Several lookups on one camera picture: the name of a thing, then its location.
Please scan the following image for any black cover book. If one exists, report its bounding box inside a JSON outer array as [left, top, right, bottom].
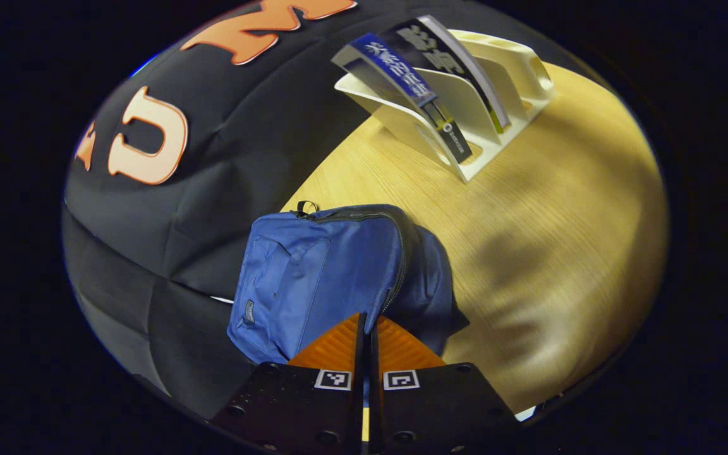
[[382, 15, 511, 135]]

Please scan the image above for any white bookshelf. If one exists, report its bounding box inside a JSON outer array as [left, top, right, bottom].
[[334, 28, 557, 184]]

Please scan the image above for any blue schoolbag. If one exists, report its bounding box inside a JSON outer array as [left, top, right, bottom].
[[226, 201, 471, 366]]

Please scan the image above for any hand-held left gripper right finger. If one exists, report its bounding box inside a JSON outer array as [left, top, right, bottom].
[[370, 316, 519, 454]]

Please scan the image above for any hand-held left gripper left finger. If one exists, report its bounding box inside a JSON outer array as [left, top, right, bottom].
[[209, 313, 365, 454]]

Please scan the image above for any black backdrop cloth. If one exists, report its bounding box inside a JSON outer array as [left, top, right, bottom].
[[63, 0, 466, 421]]

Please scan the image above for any blue spine book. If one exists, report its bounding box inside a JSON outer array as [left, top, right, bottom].
[[331, 33, 473, 165]]

